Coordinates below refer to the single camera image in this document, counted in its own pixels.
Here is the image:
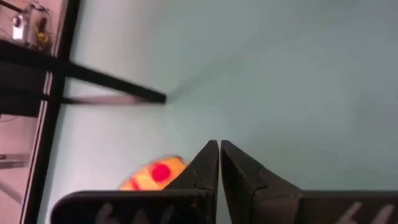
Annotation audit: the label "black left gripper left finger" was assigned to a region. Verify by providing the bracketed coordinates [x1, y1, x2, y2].
[164, 140, 220, 224]

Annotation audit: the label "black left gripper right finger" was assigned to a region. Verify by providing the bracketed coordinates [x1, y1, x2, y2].
[220, 140, 305, 224]

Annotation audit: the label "orange tuna can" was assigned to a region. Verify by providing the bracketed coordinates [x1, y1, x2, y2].
[118, 154, 189, 191]

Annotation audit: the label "wooden shelf black metal legs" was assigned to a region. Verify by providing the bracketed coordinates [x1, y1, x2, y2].
[60, 60, 168, 106]

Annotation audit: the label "green table mat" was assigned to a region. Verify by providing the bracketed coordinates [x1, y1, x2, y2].
[36, 0, 398, 224]

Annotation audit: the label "black metal table frame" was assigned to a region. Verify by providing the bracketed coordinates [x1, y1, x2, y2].
[0, 0, 82, 224]

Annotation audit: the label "yellow cable connectors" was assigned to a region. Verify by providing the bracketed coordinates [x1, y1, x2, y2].
[35, 29, 52, 47]

